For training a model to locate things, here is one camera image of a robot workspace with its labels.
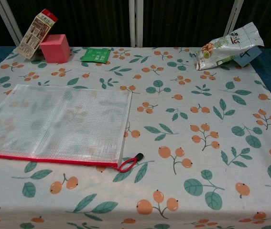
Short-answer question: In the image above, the clear zip bag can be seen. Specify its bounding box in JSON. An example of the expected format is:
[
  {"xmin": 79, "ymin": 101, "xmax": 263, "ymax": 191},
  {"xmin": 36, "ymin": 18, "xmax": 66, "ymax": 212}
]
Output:
[{"xmin": 0, "ymin": 83, "xmax": 145, "ymax": 173}]

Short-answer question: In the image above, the silver green nut snack bag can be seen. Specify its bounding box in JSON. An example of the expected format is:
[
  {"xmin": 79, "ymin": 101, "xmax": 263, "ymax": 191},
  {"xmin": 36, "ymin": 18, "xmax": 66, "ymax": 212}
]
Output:
[{"xmin": 195, "ymin": 22, "xmax": 265, "ymax": 71}]

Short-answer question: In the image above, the white orange-fruit print tablecloth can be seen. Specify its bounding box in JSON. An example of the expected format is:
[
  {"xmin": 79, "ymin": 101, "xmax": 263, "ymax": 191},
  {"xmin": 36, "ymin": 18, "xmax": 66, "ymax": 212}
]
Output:
[{"xmin": 0, "ymin": 46, "xmax": 271, "ymax": 229}]

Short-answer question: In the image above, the green sachet packet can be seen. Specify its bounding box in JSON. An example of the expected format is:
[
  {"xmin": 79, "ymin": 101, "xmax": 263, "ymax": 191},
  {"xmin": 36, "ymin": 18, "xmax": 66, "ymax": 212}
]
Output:
[{"xmin": 81, "ymin": 47, "xmax": 111, "ymax": 64}]

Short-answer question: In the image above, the black pleated curtain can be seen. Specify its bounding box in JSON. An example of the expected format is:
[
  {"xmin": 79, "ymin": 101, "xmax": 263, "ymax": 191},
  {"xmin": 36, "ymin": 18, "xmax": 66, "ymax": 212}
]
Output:
[{"xmin": 0, "ymin": 0, "xmax": 271, "ymax": 50}]

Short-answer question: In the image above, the pink foam cube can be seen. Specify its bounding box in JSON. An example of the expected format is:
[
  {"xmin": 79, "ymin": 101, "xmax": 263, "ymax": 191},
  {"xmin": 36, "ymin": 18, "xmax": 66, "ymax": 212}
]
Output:
[{"xmin": 40, "ymin": 34, "xmax": 71, "ymax": 64}]

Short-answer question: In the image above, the brown red drink carton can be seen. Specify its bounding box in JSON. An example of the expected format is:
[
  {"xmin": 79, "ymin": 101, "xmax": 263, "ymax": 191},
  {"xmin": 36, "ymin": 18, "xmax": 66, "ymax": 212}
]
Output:
[{"xmin": 15, "ymin": 9, "xmax": 59, "ymax": 60}]

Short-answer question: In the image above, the white frame post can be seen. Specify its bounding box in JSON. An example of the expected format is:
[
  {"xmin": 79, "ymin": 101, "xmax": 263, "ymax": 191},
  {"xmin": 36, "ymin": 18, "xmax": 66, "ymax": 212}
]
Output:
[
  {"xmin": 0, "ymin": 0, "xmax": 24, "ymax": 46},
  {"xmin": 223, "ymin": 0, "xmax": 245, "ymax": 37},
  {"xmin": 129, "ymin": 0, "xmax": 144, "ymax": 48}
]

